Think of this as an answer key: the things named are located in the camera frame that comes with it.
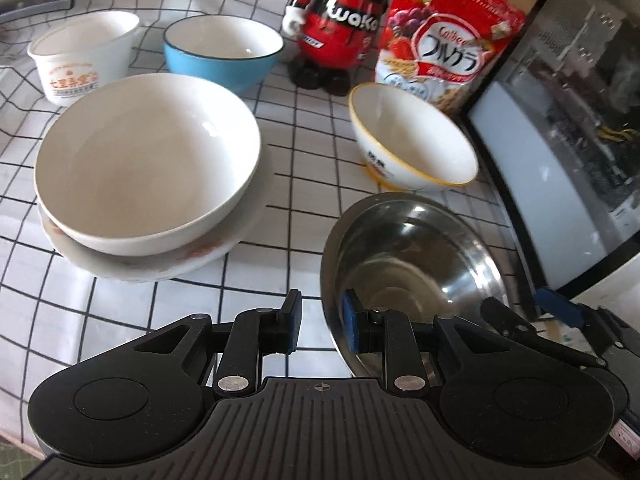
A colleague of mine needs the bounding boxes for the microwave oven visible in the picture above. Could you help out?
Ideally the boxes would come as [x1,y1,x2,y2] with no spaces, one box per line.
[460,0,640,311]

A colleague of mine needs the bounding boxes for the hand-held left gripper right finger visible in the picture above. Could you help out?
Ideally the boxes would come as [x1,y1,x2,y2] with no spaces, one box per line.
[340,289,508,394]

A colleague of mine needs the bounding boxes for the white checked tablecloth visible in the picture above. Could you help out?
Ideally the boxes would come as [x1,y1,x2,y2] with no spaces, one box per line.
[0,0,556,446]

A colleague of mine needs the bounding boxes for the white cup with orange print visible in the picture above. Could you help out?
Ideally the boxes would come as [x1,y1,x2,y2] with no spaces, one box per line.
[27,10,141,107]

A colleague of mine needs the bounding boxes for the stainless steel bowl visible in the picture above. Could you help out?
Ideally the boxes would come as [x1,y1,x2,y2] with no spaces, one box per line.
[320,192,511,379]

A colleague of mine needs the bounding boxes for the red cereal bag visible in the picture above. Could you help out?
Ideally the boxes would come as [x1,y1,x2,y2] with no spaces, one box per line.
[374,0,527,114]

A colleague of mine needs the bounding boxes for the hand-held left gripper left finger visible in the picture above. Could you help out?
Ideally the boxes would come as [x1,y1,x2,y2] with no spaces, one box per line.
[132,289,304,397]

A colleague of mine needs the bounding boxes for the large white bowl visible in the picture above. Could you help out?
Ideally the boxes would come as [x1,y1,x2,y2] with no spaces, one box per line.
[33,73,262,256]

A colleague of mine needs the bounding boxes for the blue bowl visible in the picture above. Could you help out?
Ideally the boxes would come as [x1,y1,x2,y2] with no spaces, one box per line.
[163,14,285,97]

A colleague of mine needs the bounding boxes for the white bowl with yellow rim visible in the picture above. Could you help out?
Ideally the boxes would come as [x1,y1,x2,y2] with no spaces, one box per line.
[348,82,480,192]

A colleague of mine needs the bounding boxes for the white plate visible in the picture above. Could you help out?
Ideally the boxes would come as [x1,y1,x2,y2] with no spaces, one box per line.
[39,146,276,284]

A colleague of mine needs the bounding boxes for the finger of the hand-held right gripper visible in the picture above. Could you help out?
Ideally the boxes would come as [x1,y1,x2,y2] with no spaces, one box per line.
[534,287,623,343]
[481,297,599,370]

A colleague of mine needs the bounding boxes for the red and black toy figure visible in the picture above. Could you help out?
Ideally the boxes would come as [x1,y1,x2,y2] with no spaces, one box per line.
[281,0,402,97]

